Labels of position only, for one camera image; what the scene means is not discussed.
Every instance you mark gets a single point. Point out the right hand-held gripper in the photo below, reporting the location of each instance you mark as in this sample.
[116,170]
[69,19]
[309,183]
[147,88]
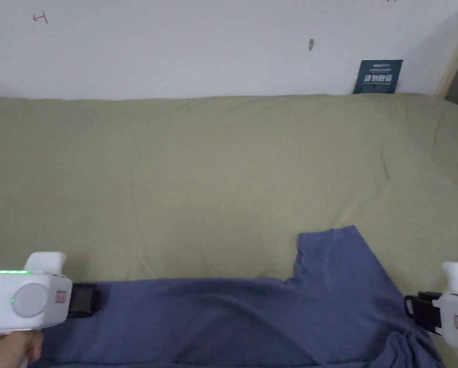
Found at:
[457,314]

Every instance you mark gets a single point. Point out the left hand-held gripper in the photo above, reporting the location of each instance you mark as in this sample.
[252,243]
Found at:
[25,299]

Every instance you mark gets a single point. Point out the dark blue shirt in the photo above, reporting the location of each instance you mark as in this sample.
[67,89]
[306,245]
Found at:
[259,306]

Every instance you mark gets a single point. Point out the person's left hand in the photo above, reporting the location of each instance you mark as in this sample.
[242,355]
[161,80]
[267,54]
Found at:
[12,350]

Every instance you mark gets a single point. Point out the bed with pale green sheet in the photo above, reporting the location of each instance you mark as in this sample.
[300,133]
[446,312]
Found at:
[198,172]

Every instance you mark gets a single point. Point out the dark blue sign card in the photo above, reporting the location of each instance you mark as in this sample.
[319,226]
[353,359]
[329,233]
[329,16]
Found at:
[378,76]

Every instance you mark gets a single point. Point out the wooden door frame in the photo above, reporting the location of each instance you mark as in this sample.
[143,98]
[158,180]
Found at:
[453,53]

